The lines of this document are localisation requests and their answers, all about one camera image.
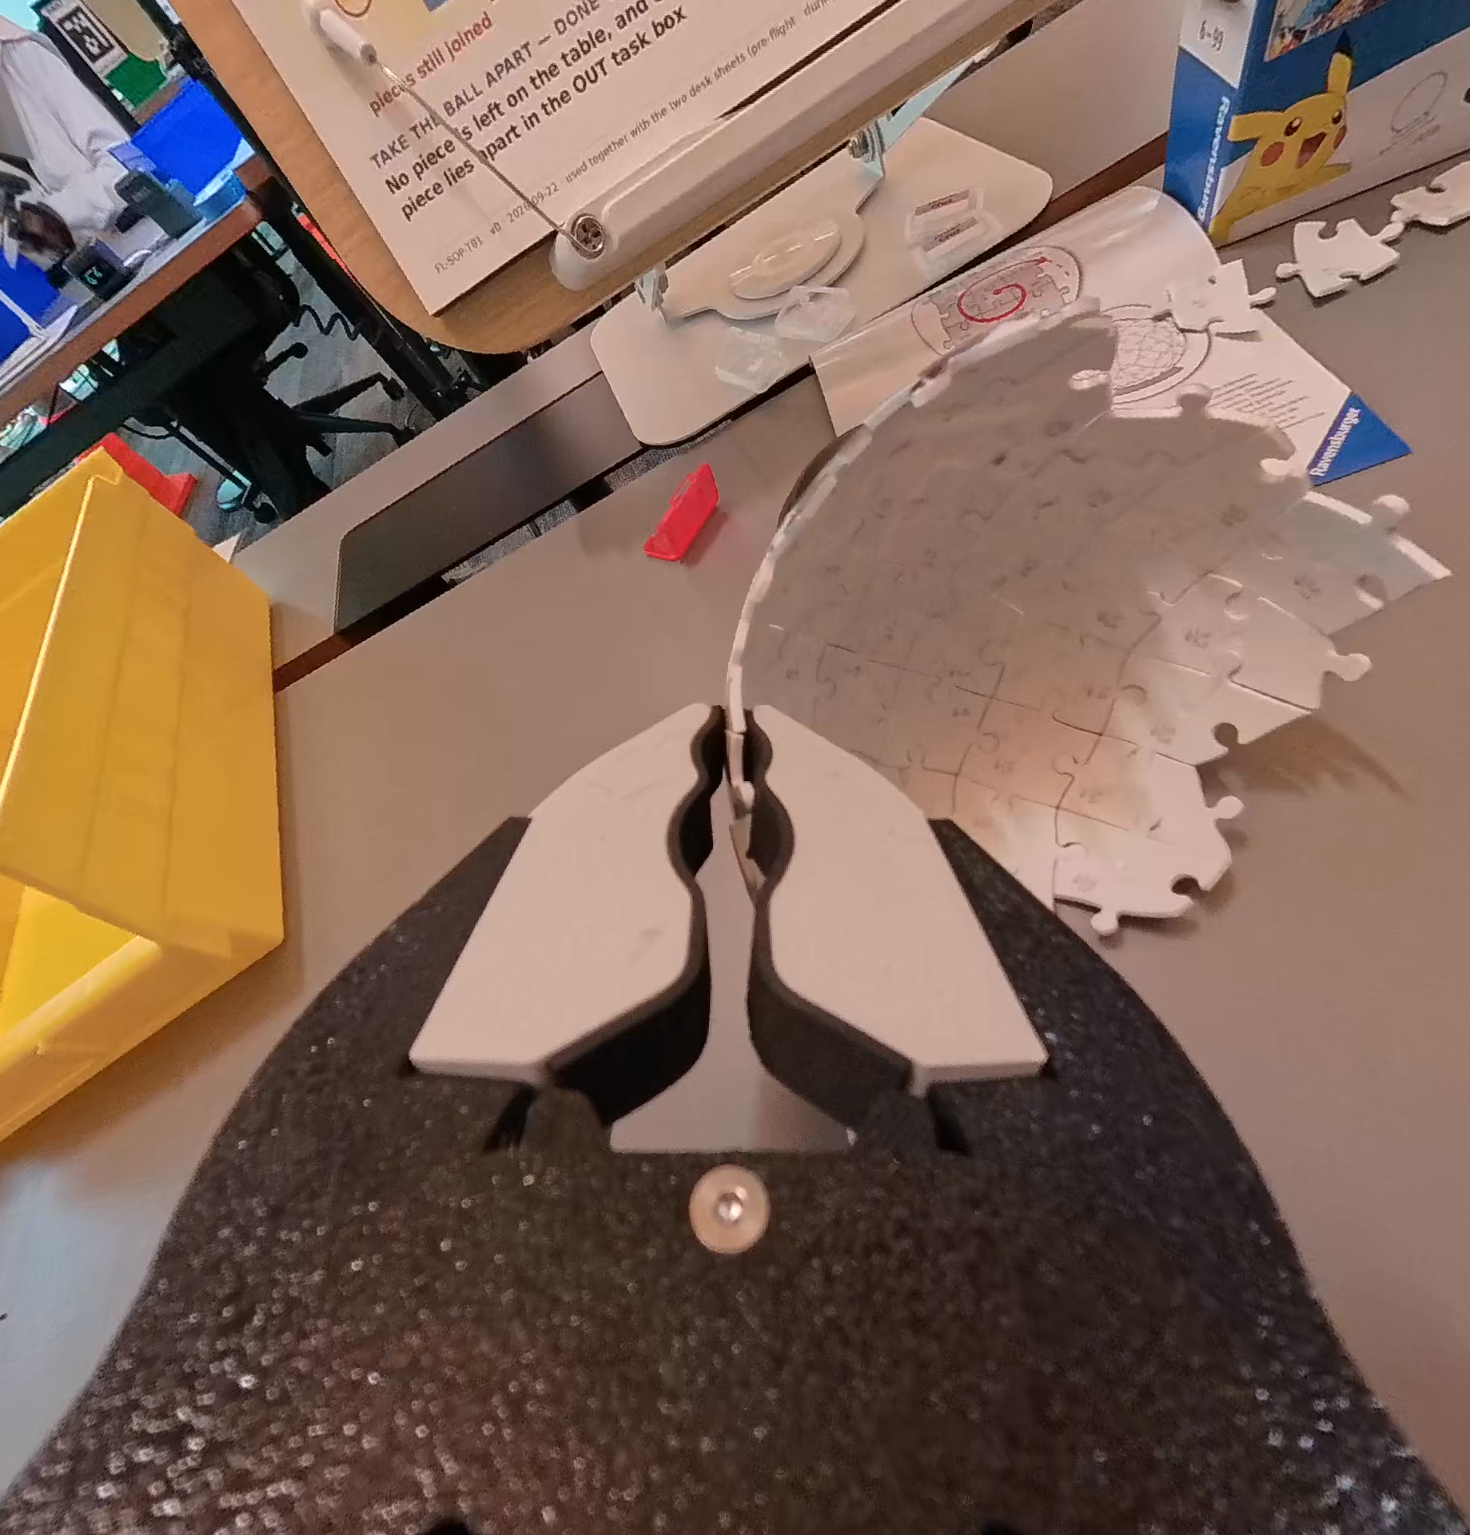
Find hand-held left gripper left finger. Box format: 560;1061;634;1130
408;704;726;1123

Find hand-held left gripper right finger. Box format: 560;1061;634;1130
742;704;1050;1130

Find partly built puzzle ball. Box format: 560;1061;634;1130
726;298;1454;946

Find puzzle pieces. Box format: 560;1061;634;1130
1167;156;1470;342

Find blue puzzle box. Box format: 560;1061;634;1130
1161;0;1470;248

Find small red plastic block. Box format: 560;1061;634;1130
640;466;723;564

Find yellow plastic bin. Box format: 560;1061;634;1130
0;459;289;1167

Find clear acrylic holder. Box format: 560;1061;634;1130
713;283;858;388

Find folded paper instruction leaflet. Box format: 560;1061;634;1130
809;183;1415;491

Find instruction sheet on board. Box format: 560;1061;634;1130
163;0;1054;356

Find white stand base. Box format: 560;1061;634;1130
588;119;1054;446

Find long wooden workbench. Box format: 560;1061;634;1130
0;156;272;459

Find printed instruction sheet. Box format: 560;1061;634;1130
228;0;966;319

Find blue plastic bin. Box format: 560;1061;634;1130
0;256;67;376
127;76;261;196

